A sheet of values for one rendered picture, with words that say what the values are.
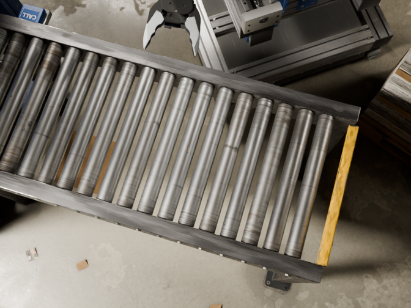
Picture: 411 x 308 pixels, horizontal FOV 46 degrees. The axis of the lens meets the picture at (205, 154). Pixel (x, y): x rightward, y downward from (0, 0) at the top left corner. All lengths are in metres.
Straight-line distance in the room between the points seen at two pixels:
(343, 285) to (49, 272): 1.31
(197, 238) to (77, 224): 1.01
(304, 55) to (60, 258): 1.43
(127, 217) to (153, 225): 0.08
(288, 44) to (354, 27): 0.31
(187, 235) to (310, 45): 1.18
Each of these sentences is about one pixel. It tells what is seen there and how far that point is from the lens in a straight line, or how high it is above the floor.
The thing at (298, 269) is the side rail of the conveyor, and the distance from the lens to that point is 1.44.
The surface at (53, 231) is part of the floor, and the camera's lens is 2.36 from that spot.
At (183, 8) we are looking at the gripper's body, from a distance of 1.15.
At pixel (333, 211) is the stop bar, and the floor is 0.82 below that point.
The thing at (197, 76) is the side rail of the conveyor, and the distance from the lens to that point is 1.56.
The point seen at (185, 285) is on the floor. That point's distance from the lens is 2.23.
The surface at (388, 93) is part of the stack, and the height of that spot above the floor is 0.46.
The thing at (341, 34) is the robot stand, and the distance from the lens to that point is 2.34.
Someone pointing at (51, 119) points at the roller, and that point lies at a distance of 1.60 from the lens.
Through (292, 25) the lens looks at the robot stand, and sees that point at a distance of 2.34.
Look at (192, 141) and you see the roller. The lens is 1.49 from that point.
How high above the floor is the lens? 2.22
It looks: 75 degrees down
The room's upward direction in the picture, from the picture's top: 7 degrees counter-clockwise
